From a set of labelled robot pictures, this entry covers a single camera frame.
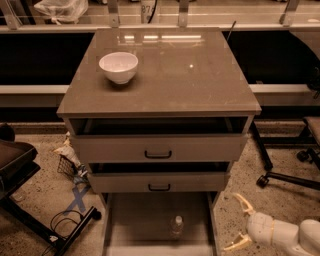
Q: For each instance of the grey drawer cabinet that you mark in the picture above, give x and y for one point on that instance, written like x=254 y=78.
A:
x=187 y=83

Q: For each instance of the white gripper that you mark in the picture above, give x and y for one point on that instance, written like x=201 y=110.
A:
x=259 y=229

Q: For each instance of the blue tape cross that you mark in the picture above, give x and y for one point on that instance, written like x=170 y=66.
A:
x=77 y=202

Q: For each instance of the black wire basket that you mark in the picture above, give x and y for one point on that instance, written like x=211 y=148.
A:
x=67 y=168

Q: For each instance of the crumpled plastic bag on floor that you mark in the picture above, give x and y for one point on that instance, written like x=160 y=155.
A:
x=67 y=151

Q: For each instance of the middle drawer with black handle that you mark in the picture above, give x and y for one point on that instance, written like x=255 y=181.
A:
x=154 y=182

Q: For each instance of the top drawer with black handle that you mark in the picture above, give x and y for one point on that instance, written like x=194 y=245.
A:
x=142 y=149

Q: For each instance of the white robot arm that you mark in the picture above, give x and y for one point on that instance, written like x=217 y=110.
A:
x=294 y=240

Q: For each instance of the clear plastic water bottle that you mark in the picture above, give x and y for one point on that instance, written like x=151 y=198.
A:
x=176 y=227

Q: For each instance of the clear plastic bag on shelf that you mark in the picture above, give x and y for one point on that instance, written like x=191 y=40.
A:
x=62 y=11

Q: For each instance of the black office chair left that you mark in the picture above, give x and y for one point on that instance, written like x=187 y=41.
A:
x=17 y=166

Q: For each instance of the open bottom drawer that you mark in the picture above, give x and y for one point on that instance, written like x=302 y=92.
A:
x=138 y=224

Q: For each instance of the drawer with black handle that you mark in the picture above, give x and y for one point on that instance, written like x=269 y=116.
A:
x=154 y=182
x=142 y=149

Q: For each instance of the white ceramic bowl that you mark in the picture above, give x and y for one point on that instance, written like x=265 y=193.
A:
x=119 y=67

